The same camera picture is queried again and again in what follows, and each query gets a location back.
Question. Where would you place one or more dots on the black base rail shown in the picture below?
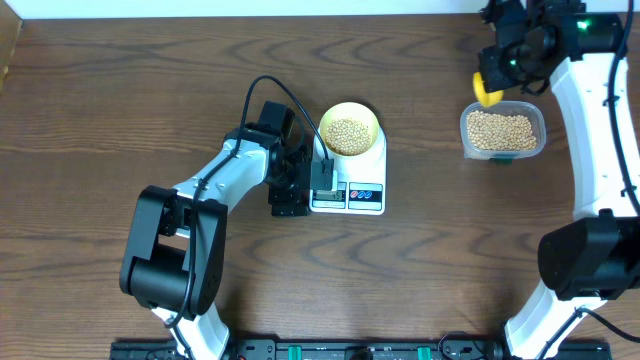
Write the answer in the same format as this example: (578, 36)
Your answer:
(268, 349)

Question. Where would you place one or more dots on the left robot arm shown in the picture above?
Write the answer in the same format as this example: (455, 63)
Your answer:
(174, 256)

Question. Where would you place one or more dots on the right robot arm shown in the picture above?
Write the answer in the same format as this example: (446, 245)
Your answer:
(580, 56)

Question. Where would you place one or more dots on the soybeans pile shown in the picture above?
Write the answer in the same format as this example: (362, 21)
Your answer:
(497, 132)

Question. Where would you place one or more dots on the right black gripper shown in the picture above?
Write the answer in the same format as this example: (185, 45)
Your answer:
(493, 79)

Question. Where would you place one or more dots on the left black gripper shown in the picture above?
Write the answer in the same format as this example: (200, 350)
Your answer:
(279, 200)

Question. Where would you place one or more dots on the soybeans in yellow bowl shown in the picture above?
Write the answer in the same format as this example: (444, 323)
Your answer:
(348, 137)

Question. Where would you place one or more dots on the clear plastic container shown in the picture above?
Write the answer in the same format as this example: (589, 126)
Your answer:
(506, 108)

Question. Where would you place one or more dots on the yellow bowl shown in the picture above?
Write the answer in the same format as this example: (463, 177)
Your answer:
(352, 110)

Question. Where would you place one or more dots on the yellow measuring scoop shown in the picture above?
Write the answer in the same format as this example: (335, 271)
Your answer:
(486, 99)

